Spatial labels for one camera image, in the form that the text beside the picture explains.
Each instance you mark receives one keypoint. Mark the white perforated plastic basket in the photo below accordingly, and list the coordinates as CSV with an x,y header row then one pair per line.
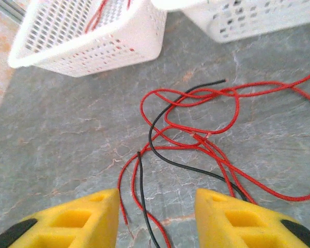
x,y
273,28
54,55

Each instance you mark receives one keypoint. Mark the aluminium table edge rail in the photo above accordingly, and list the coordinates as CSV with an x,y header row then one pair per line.
x,y
13,10

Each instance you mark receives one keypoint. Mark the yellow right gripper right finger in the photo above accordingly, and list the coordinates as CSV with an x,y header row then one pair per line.
x,y
248,224

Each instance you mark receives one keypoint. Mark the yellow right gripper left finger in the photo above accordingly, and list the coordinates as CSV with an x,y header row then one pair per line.
x,y
67,222

